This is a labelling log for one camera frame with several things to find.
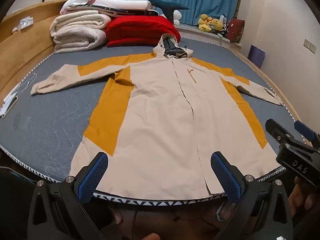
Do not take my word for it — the purple bag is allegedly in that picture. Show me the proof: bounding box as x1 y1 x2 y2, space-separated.
249 44 265 69

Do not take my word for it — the dark red bag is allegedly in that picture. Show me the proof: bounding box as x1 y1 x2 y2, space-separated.
227 18 245 43

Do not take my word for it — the yellow bear plush toy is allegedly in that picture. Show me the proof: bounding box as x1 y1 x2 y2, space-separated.
211 18 225 32

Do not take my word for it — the red folded blanket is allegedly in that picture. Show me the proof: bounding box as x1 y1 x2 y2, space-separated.
105 15 181 47

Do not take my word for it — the white crumpled paper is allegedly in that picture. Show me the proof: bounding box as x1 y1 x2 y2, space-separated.
12 16 34 33

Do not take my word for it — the person's right foot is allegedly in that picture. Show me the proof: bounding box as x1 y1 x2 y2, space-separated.
216 201 237 222

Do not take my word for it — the white flat device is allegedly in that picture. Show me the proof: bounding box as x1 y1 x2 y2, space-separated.
0 91 19 118

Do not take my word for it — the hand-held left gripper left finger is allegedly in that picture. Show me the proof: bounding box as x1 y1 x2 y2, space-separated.
26 151 109 240

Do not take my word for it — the beige yellow hooded jacket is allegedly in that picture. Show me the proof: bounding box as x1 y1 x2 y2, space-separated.
30 34 285 198

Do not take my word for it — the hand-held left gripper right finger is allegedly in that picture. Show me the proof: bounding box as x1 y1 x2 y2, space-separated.
211 151 294 240

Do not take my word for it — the cream fleece folded blanket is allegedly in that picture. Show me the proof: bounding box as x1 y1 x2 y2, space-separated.
50 12 112 54

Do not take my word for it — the white window sill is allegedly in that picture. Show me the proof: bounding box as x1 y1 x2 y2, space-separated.
174 22 242 48

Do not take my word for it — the person's left foot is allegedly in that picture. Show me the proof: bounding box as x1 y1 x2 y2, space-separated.
100 205 123 230

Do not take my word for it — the person's foot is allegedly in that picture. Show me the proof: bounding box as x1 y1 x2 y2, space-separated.
216 201 237 222
100 205 123 230

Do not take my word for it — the grey bed mattress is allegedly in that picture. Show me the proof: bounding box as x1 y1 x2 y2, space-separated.
0 36 305 207

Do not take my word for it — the person's right hand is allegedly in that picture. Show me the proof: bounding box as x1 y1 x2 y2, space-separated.
287 176 320 221

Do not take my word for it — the white folded pillow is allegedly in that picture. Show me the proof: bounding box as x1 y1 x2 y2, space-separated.
94 0 152 12

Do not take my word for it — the yellow duck plush toy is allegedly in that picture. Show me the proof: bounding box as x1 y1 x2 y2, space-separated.
198 14 213 32

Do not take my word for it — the black white striped toy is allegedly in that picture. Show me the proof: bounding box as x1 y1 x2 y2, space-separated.
217 24 229 38

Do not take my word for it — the folded white bedding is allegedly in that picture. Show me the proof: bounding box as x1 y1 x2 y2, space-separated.
107 7 159 18

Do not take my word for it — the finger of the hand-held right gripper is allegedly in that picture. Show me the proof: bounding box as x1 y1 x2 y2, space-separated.
294 120 320 151
265 119 304 152

